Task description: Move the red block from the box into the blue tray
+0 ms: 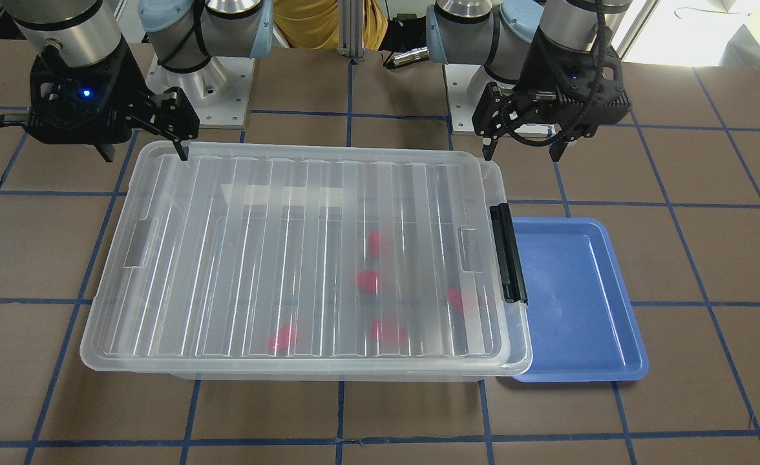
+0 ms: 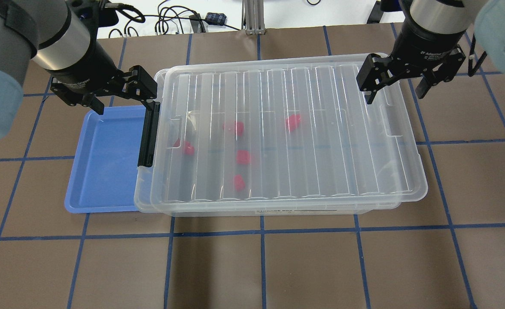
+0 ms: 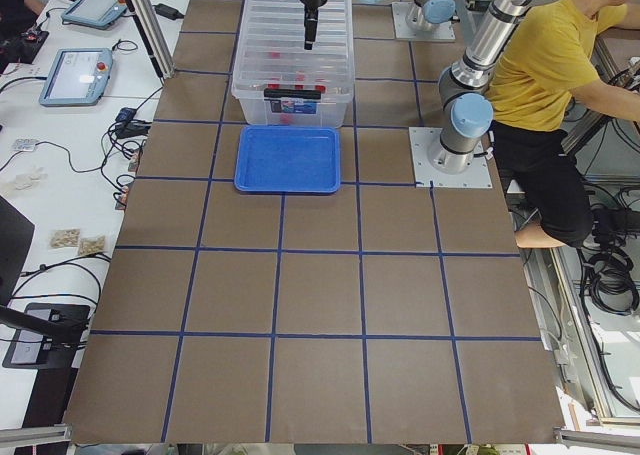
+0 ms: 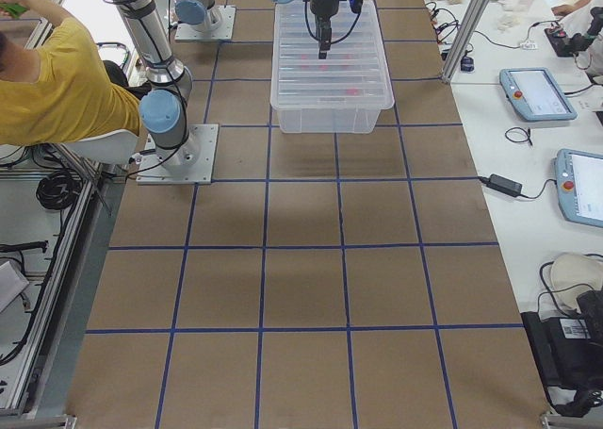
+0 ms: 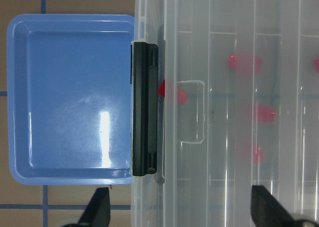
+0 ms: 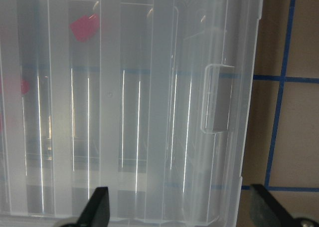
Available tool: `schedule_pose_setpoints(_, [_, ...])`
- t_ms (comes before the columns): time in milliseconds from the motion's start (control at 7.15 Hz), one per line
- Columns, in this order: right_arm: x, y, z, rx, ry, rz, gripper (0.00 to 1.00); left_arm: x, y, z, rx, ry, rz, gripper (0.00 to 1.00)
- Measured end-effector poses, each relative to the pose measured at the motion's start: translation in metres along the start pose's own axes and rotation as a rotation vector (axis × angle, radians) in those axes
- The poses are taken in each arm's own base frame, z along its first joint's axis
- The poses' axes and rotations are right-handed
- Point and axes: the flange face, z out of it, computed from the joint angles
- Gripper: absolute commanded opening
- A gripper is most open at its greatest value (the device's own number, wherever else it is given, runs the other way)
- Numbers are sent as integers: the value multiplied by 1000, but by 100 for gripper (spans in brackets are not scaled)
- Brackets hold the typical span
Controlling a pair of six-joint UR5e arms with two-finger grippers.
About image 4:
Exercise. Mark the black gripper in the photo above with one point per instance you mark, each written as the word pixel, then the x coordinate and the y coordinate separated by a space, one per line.
pixel 324 4

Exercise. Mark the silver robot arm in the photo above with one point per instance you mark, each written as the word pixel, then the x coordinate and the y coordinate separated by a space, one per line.
pixel 164 110
pixel 202 15

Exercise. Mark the white round device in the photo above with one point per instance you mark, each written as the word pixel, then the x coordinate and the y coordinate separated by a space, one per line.
pixel 573 274

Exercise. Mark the black joystick controller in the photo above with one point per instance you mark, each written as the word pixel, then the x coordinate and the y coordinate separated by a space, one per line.
pixel 566 46

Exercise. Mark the person in yellow shirt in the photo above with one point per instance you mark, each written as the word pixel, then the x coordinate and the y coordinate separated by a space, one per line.
pixel 62 91

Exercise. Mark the aluminium frame post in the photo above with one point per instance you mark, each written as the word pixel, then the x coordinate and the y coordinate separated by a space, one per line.
pixel 468 25

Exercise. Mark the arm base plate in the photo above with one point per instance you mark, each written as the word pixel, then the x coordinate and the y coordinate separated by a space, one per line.
pixel 192 163
pixel 185 33

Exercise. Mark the teach pendant lower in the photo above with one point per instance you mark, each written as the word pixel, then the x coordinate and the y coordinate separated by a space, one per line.
pixel 579 186

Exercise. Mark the teach pendant upper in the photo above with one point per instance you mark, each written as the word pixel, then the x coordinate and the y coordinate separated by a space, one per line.
pixel 535 95

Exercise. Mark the black case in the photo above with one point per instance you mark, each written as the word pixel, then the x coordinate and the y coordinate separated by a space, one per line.
pixel 567 351

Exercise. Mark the clear plastic storage box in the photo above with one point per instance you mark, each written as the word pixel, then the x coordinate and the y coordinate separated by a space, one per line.
pixel 328 120

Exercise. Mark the clear plastic box lid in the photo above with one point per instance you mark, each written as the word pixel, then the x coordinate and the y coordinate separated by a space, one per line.
pixel 357 62

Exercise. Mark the black power adapter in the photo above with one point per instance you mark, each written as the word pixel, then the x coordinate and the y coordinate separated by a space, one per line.
pixel 501 184

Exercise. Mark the teach pendant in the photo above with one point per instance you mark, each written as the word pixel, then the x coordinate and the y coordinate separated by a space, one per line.
pixel 579 186
pixel 535 95

